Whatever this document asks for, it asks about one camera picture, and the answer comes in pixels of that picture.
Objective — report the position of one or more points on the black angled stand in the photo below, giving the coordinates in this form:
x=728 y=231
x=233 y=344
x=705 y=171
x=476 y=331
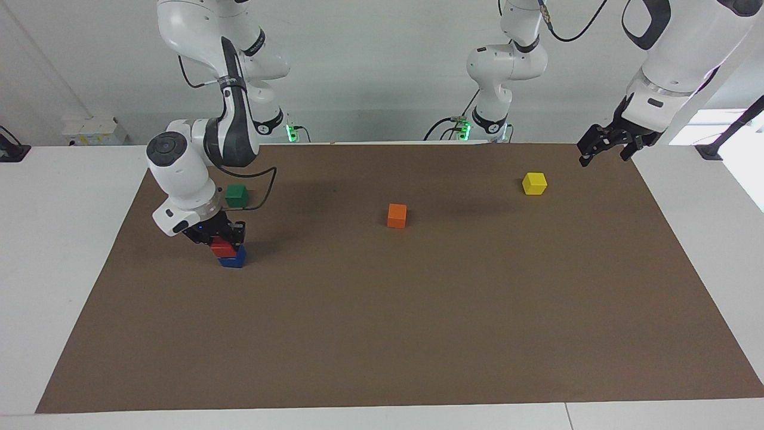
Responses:
x=710 y=150

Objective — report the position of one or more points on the yellow wooden block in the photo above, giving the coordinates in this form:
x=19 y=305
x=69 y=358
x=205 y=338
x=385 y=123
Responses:
x=535 y=184

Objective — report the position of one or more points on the white box yellow labels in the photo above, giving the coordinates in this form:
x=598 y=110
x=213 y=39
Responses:
x=95 y=131

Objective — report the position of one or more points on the red wooden block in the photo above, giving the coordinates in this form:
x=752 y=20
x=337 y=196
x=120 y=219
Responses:
x=222 y=248

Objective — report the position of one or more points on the blue wooden block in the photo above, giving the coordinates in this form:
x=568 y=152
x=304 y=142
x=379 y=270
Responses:
x=233 y=261

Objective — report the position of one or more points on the green wooden block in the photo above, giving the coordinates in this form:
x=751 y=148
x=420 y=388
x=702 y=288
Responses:
x=237 y=196

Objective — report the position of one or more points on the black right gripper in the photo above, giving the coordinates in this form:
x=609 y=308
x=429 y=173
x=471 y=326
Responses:
x=212 y=227

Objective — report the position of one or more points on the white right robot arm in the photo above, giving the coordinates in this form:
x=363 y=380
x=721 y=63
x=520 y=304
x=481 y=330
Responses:
x=179 y=167

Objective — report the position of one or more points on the black table clamp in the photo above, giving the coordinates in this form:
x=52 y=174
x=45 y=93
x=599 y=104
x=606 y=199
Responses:
x=13 y=152

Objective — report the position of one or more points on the orange wooden block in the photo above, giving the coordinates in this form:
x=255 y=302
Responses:
x=397 y=216

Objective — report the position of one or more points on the brown paper mat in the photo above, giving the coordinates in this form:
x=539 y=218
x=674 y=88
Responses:
x=382 y=322

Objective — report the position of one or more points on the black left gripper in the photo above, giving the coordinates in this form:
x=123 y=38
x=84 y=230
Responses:
x=621 y=134

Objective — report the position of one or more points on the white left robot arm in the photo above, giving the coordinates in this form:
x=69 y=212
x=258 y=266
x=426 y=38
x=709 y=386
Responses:
x=507 y=65

